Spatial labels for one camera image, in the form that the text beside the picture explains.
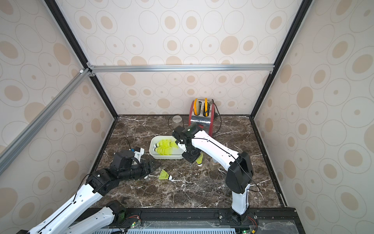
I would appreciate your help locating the clear jar with white lid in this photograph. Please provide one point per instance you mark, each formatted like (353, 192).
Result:
(177, 121)

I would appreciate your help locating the green shuttlecock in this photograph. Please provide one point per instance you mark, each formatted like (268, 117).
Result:
(164, 151)
(166, 143)
(199, 161)
(164, 175)

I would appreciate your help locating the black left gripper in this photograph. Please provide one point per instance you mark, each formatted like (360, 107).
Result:
(146, 169)

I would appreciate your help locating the black corner frame post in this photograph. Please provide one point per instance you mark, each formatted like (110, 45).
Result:
(77, 49)
(294, 28)

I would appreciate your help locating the small jar with grey lid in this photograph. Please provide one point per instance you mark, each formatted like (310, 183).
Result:
(213, 164)

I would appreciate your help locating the white plastic storage box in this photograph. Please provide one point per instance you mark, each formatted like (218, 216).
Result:
(177, 152)

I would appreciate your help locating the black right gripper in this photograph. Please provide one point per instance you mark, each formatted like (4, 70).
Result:
(191, 156)

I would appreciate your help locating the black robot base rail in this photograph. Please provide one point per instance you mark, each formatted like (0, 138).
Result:
(260, 220)

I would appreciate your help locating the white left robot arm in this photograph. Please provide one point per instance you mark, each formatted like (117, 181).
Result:
(97, 185)

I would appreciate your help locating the black corner frame post right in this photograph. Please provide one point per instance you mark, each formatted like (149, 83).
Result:
(294, 28)

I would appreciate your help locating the black corner frame post left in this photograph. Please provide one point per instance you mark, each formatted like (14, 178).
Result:
(77, 49)

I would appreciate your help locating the silver aluminium crossbar left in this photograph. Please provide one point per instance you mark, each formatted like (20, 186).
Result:
(19, 143)

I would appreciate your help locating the silver aluminium crossbar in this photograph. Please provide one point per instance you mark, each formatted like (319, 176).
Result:
(19, 143)
(184, 68)

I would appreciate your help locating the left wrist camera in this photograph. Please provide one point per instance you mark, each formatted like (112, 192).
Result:
(127, 159)

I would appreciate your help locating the silver aluminium crossbar back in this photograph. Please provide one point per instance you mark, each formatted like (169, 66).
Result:
(184, 68)

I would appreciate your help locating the red silver toaster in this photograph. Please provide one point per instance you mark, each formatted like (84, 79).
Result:
(202, 113)

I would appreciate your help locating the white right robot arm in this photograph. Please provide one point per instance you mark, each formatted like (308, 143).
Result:
(194, 140)

